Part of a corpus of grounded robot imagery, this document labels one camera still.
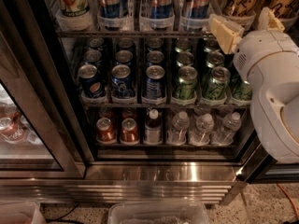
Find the clear plastic bin left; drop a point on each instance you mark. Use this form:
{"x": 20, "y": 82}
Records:
{"x": 21, "y": 213}

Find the front green can middle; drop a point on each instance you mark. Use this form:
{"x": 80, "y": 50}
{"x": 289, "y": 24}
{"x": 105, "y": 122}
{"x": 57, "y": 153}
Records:
{"x": 216, "y": 83}

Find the red bull can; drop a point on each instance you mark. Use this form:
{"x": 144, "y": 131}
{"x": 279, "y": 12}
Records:
{"x": 160, "y": 9}
{"x": 195, "y": 9}
{"x": 113, "y": 9}

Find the front green can right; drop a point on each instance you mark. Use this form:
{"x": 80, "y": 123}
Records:
{"x": 241, "y": 90}

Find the clear plastic bin centre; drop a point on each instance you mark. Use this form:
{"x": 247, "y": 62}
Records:
{"x": 176, "y": 211}

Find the water bottle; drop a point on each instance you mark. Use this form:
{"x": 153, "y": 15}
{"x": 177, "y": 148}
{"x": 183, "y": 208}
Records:
{"x": 224, "y": 135}
{"x": 199, "y": 133}
{"x": 176, "y": 134}

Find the red bull can right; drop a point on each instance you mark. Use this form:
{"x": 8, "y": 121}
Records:
{"x": 195, "y": 9}

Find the dark drink bottle white cap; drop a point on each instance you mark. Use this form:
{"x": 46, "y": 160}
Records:
{"x": 153, "y": 128}

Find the front pepsi can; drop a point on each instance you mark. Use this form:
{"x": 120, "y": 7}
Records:
{"x": 90, "y": 81}

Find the water bottle left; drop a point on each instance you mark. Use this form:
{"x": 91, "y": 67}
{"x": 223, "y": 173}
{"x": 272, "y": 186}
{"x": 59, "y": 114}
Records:
{"x": 176, "y": 134}

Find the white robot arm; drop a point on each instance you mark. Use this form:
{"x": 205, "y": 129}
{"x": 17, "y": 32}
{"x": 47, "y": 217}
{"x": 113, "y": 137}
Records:
{"x": 268, "y": 60}

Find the water bottle right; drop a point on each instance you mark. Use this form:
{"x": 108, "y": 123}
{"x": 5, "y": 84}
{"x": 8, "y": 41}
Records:
{"x": 224, "y": 135}

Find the clear plastic bin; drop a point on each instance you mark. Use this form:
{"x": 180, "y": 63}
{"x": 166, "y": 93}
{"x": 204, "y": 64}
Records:
{"x": 176, "y": 211}
{"x": 21, "y": 213}

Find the glass fridge door left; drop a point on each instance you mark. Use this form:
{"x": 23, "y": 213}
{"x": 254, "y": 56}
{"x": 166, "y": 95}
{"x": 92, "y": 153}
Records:
{"x": 34, "y": 141}

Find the steel fridge base grille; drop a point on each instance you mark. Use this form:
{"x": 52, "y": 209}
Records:
{"x": 131, "y": 183}

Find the front red can left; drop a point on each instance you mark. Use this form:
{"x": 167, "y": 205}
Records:
{"x": 106, "y": 132}

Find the blue can column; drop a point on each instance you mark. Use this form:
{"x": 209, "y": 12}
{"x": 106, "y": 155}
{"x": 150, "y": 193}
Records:
{"x": 121, "y": 82}
{"x": 154, "y": 83}

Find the orange can right column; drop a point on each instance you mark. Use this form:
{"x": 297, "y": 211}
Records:
{"x": 284, "y": 9}

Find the green can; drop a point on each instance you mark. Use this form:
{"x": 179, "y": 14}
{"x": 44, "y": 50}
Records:
{"x": 241, "y": 90}
{"x": 216, "y": 83}
{"x": 185, "y": 83}

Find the front green can left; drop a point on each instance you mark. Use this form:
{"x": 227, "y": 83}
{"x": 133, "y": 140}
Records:
{"x": 185, "y": 83}

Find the front red can right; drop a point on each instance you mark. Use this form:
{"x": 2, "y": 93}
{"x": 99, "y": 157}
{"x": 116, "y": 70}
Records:
{"x": 129, "y": 130}

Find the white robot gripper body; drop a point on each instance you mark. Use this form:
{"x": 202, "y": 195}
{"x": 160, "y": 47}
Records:
{"x": 261, "y": 54}

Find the red bull can left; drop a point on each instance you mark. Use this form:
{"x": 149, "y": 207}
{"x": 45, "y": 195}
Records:
{"x": 113, "y": 9}

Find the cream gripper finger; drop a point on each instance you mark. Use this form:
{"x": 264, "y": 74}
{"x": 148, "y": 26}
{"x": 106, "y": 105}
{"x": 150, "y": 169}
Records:
{"x": 228, "y": 33}
{"x": 268, "y": 22}

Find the red bull can middle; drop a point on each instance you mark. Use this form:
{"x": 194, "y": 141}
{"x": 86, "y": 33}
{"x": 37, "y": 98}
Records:
{"x": 160, "y": 9}

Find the water bottle middle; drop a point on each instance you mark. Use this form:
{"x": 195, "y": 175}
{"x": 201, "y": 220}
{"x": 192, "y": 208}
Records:
{"x": 199, "y": 133}

